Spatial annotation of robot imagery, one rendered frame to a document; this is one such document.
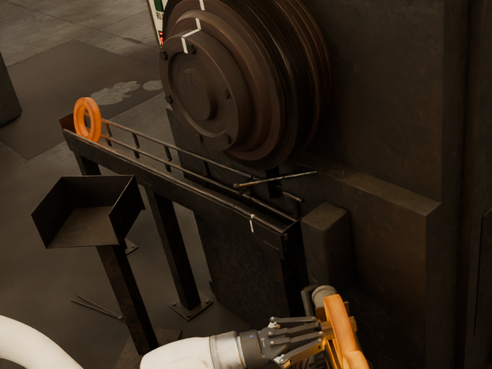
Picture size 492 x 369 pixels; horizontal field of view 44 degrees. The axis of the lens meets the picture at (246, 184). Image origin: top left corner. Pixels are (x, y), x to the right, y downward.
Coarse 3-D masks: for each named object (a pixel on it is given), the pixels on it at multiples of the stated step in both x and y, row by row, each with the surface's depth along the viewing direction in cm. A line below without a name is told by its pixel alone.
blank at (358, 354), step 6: (348, 354) 112; (354, 354) 111; (360, 354) 111; (348, 360) 110; (354, 360) 109; (360, 360) 109; (348, 366) 109; (354, 366) 108; (360, 366) 108; (366, 366) 107
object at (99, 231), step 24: (48, 192) 190; (72, 192) 200; (96, 192) 198; (120, 192) 195; (48, 216) 190; (72, 216) 201; (96, 216) 197; (120, 216) 181; (48, 240) 190; (72, 240) 188; (96, 240) 185; (120, 240) 181; (120, 264) 197; (120, 288) 203; (144, 312) 215; (144, 336) 216; (168, 336) 228; (120, 360) 222
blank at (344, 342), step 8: (328, 296) 126; (336, 296) 124; (328, 304) 121; (336, 304) 121; (328, 312) 122; (336, 312) 119; (344, 312) 119; (328, 320) 128; (336, 320) 118; (344, 320) 118; (336, 328) 117; (344, 328) 117; (336, 336) 117; (344, 336) 117; (352, 336) 117; (336, 344) 126; (344, 344) 117; (352, 344) 117; (336, 352) 128; (344, 352) 117
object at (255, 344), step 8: (264, 328) 126; (272, 328) 126; (240, 336) 122; (248, 336) 122; (256, 336) 122; (264, 336) 124; (280, 336) 123; (248, 344) 121; (256, 344) 120; (264, 344) 123; (248, 352) 120; (256, 352) 120; (264, 352) 121; (272, 352) 121; (280, 352) 121; (248, 360) 120; (256, 360) 120; (264, 360) 121; (248, 368) 122
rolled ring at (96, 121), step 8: (80, 104) 238; (88, 104) 233; (96, 104) 234; (80, 112) 242; (96, 112) 232; (80, 120) 243; (96, 120) 232; (80, 128) 243; (96, 128) 233; (88, 136) 237; (96, 136) 235
